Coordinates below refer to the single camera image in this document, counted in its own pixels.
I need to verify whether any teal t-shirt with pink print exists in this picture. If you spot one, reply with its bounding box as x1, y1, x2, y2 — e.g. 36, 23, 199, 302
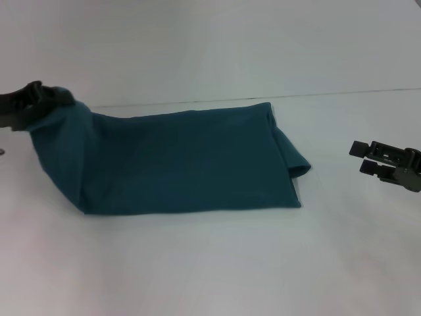
29, 86, 312, 216

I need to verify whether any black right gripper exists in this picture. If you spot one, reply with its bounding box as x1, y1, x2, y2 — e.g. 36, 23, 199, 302
348, 140, 421, 194

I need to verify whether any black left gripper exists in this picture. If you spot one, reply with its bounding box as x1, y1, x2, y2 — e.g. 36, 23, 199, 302
0, 80, 77, 133

